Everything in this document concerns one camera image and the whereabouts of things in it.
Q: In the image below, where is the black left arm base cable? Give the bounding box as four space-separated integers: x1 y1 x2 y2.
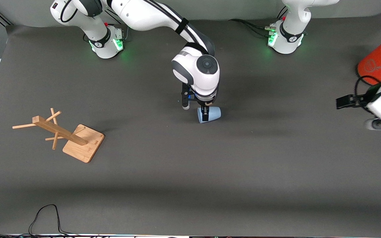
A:
229 7 288 37

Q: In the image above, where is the light blue cup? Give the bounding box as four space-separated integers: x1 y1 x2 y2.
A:
197 106 221 124

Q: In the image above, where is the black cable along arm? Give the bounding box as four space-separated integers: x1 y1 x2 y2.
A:
354 76 381 110
61 0 211 55

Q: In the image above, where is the black cable on table edge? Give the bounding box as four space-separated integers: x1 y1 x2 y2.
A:
28 204 82 237

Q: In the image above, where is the black cable along right arm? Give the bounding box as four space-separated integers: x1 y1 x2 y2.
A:
61 0 211 55

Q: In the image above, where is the orange cylinder can grey lid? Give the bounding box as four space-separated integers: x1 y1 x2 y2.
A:
358 33 381 86

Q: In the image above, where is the black arm base cable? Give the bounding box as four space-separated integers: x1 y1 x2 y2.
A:
105 8 135 42
229 7 288 37

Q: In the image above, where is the wooden mug tree stand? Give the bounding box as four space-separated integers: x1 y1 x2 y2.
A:
12 108 105 163

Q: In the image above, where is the black right arm base cable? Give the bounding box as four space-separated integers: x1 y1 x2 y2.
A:
105 8 135 42

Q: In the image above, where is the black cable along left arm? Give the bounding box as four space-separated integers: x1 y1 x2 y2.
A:
354 76 381 110

